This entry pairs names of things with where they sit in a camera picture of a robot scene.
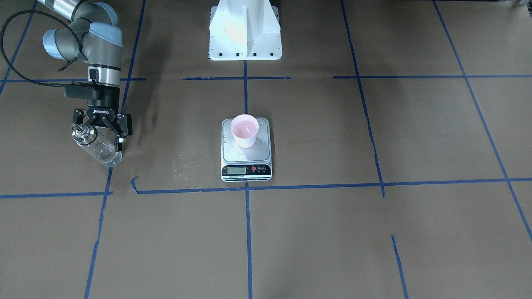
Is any white digital kitchen scale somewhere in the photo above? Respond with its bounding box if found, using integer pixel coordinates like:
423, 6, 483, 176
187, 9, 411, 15
220, 118, 273, 182

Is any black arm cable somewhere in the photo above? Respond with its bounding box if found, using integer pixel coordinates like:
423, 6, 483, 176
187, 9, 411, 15
0, 10, 88, 88

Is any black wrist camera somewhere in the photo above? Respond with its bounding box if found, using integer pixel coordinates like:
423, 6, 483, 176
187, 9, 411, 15
64, 82, 99, 100

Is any glass sauce bottle metal pourer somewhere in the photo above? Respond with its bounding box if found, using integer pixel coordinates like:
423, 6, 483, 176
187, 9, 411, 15
72, 123, 122, 168

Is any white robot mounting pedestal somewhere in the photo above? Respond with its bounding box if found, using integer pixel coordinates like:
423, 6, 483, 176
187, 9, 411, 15
208, 0, 283, 61

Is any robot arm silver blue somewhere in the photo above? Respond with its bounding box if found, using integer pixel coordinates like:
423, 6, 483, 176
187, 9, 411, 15
42, 0, 132, 152

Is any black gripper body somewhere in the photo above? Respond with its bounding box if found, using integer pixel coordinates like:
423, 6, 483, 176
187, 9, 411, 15
86, 83, 120, 127

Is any pink paper cup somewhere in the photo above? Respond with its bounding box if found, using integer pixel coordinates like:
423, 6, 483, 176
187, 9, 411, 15
230, 114, 260, 148

